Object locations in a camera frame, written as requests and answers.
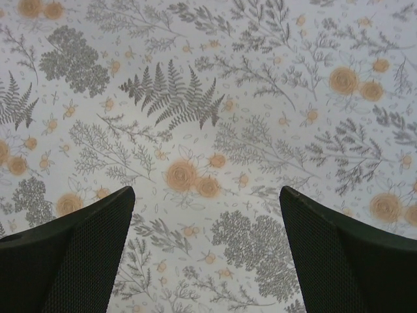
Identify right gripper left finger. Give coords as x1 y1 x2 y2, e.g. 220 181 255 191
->
1 186 136 313

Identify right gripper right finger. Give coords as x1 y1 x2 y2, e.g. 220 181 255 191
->
280 186 416 312

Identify floral patterned table mat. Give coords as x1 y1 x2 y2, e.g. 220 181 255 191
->
1 1 416 312

